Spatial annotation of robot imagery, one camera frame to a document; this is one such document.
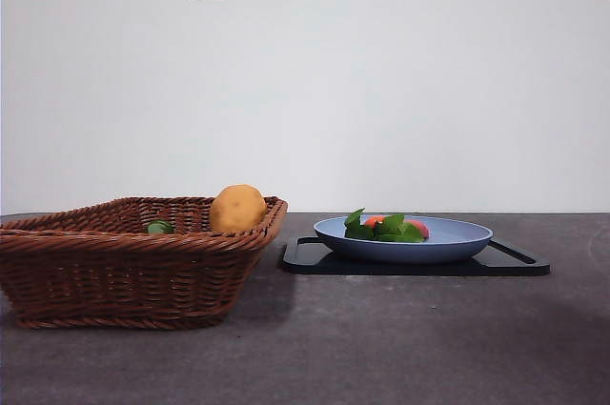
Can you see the small green vegetable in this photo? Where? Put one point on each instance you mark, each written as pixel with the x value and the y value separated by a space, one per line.
pixel 160 227

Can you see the orange carrot with green leaves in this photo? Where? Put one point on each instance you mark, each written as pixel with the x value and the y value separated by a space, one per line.
pixel 392 229

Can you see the brown wicker basket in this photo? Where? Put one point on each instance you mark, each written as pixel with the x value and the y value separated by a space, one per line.
pixel 119 276

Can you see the black rectangular tray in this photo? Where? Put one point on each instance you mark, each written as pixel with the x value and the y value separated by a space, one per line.
pixel 301 262

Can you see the blue round plate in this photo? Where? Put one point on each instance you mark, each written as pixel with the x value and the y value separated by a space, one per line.
pixel 405 250

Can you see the yellow-brown potato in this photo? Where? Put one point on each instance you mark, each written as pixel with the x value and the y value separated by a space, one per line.
pixel 238 210

